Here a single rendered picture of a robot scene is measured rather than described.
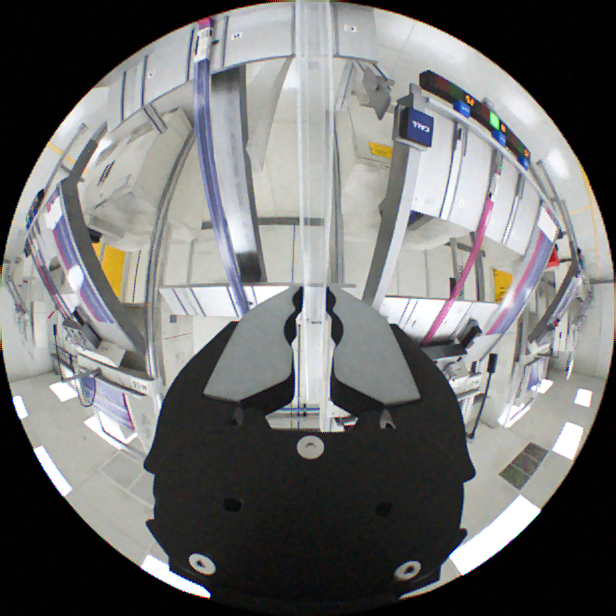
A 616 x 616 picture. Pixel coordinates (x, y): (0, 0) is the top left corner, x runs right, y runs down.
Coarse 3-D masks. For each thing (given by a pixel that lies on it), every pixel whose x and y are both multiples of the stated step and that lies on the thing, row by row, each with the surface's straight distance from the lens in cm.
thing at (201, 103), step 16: (208, 64) 26; (208, 80) 25; (208, 96) 24; (208, 112) 24; (208, 128) 23; (208, 144) 22; (208, 160) 22; (208, 176) 23; (208, 192) 23; (208, 208) 24; (224, 224) 24; (224, 240) 25; (224, 256) 26; (240, 288) 29; (240, 304) 31
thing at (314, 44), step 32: (320, 0) 12; (320, 32) 10; (320, 64) 9; (320, 96) 9; (320, 128) 8; (320, 160) 8; (320, 192) 9; (320, 224) 9; (320, 256) 10; (320, 288) 11; (320, 320) 13; (320, 352) 17
